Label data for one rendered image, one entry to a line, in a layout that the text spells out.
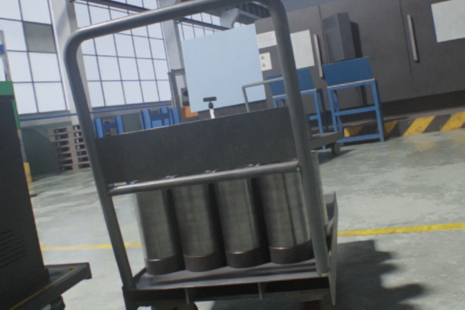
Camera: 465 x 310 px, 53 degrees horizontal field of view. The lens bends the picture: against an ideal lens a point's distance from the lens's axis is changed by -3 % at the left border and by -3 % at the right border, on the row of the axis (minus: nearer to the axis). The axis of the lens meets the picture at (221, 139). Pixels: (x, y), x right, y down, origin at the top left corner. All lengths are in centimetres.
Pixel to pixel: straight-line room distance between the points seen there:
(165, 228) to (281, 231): 34
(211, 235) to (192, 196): 13
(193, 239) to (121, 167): 30
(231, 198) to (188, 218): 14
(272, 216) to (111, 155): 46
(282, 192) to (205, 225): 24
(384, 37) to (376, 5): 47
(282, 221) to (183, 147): 35
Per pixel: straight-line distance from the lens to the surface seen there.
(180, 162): 121
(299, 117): 111
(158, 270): 146
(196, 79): 818
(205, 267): 141
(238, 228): 135
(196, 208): 137
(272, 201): 132
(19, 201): 137
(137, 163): 125
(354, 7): 751
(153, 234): 143
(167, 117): 571
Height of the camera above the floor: 69
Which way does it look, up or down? 3 degrees down
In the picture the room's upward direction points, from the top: 10 degrees counter-clockwise
